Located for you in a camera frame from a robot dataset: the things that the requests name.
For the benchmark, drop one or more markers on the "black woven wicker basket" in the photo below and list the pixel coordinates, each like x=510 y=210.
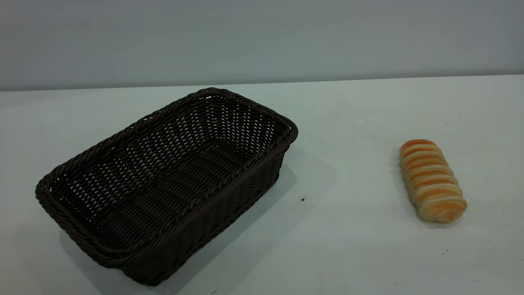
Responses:
x=172 y=184

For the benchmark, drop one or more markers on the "striped golden bread roll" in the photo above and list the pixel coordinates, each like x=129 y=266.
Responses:
x=432 y=182

